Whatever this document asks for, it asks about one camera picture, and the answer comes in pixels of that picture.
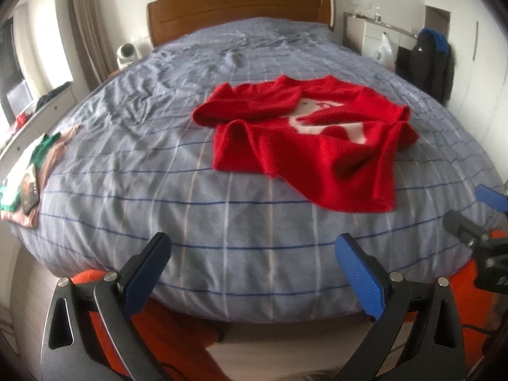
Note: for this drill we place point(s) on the orange trousers of operator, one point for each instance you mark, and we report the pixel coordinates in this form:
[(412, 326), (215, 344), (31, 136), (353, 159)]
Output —
[(180, 343)]

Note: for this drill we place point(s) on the green and pink folded clothes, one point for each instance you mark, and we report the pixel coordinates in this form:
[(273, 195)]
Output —
[(38, 160)]

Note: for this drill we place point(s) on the white round bedside device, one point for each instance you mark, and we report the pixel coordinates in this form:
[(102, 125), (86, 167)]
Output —
[(126, 54)]

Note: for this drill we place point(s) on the white nightstand cabinet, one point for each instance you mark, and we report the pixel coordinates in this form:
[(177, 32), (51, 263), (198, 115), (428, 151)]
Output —
[(363, 36)]

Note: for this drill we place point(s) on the grey plaid bed cover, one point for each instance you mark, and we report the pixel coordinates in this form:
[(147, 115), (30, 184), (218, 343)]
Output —
[(246, 248)]

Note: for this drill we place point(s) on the white window sill shelf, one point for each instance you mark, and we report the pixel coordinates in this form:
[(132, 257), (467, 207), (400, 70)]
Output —
[(42, 121)]

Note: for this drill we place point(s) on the black and blue backpack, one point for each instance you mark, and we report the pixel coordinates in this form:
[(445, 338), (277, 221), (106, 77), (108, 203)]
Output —
[(429, 66)]

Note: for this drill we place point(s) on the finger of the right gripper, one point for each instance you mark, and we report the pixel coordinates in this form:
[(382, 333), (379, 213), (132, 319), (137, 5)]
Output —
[(496, 200)]

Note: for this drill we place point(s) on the white plastic bag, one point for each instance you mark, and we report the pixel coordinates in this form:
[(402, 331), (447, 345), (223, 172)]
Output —
[(384, 53)]

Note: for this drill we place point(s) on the dark printed card package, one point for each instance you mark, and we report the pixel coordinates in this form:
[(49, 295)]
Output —
[(29, 190)]

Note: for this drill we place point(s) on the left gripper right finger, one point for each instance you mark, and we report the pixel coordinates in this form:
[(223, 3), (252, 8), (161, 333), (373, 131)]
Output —
[(434, 349)]

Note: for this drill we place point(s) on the brown wooden headboard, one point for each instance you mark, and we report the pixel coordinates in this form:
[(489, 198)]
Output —
[(169, 20)]

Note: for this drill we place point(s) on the red knit sweater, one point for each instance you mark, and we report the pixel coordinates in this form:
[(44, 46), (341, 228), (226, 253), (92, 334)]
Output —
[(333, 142)]

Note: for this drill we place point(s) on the small bottle on nightstand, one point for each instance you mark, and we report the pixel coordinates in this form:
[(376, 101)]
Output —
[(377, 15)]

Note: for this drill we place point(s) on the beige window curtain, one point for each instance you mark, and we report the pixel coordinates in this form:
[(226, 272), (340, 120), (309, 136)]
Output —
[(93, 46)]

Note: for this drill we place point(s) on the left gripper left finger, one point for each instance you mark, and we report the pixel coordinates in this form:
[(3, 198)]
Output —
[(71, 349)]

